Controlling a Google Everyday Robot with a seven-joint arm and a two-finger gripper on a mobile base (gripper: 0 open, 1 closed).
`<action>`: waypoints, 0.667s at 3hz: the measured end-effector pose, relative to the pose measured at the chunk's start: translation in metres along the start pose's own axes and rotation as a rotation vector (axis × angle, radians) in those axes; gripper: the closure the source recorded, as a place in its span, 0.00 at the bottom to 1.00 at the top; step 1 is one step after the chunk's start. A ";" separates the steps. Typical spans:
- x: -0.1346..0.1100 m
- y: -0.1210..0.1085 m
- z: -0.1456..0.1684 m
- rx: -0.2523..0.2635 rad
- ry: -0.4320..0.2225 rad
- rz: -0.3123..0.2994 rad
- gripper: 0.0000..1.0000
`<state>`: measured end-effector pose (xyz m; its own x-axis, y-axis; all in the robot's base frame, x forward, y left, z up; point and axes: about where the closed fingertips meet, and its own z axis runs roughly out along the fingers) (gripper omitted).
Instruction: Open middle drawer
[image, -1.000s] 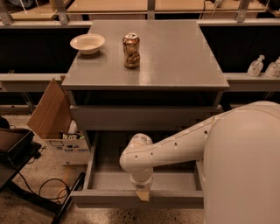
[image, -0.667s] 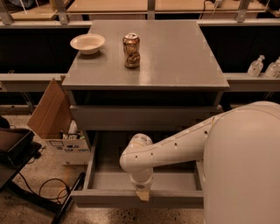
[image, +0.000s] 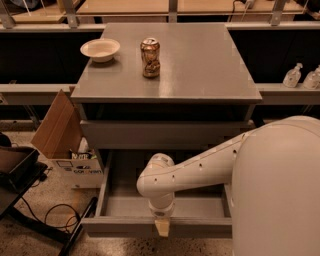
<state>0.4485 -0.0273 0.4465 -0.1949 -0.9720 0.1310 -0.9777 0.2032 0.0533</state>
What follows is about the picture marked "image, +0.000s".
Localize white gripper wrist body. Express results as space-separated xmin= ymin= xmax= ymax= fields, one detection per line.
xmin=148 ymin=197 xmax=175 ymax=219

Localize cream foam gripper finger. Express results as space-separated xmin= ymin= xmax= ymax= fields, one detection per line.
xmin=155 ymin=219 xmax=170 ymax=237

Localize grey drawer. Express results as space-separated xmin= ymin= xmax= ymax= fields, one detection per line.
xmin=82 ymin=150 xmax=232 ymax=238
xmin=80 ymin=120 xmax=253 ymax=150

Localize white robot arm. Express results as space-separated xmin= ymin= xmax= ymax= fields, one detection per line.
xmin=137 ymin=116 xmax=320 ymax=256

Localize grey top drawer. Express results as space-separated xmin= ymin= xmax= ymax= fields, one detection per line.
xmin=80 ymin=120 xmax=253 ymax=150

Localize grey drawer cabinet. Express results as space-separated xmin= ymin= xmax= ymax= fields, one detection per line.
xmin=70 ymin=22 xmax=263 ymax=206

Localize open cardboard box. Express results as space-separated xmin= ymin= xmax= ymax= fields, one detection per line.
xmin=31 ymin=90 xmax=103 ymax=189

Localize black rolling cart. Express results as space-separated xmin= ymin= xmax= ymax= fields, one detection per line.
xmin=0 ymin=132 xmax=100 ymax=256

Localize crushed soda can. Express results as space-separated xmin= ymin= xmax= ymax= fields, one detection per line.
xmin=140 ymin=37 xmax=161 ymax=78

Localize white bowl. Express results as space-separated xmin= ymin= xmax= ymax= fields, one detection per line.
xmin=80 ymin=38 xmax=120 ymax=63

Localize sanitizer pump bottle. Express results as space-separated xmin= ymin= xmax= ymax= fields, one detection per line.
xmin=283 ymin=63 xmax=303 ymax=88

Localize black cable loops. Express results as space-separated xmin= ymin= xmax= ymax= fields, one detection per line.
xmin=20 ymin=196 xmax=82 ymax=234

